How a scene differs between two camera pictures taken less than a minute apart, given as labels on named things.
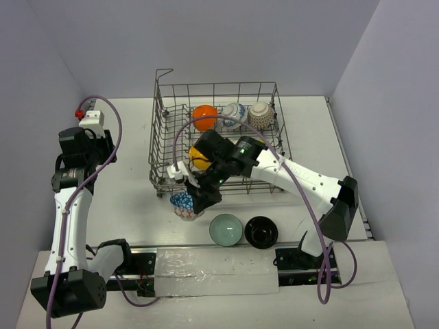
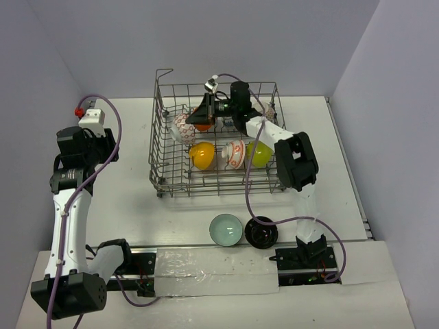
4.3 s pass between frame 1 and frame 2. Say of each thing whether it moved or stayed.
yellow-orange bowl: stayed
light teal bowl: stayed
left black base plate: stayed
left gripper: stayed
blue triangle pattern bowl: moved
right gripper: moved
